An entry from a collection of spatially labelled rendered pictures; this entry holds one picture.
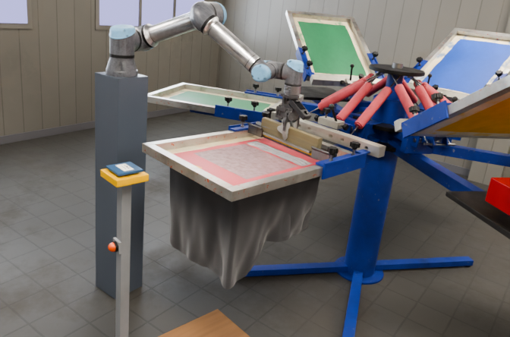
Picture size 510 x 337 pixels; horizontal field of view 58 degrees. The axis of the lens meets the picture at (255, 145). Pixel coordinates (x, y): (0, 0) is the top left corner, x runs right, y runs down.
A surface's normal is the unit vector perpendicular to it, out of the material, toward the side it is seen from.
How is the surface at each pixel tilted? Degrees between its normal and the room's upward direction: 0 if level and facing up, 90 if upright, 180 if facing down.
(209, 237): 97
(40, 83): 90
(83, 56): 90
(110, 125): 90
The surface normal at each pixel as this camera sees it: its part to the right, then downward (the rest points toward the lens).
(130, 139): 0.80, 0.26
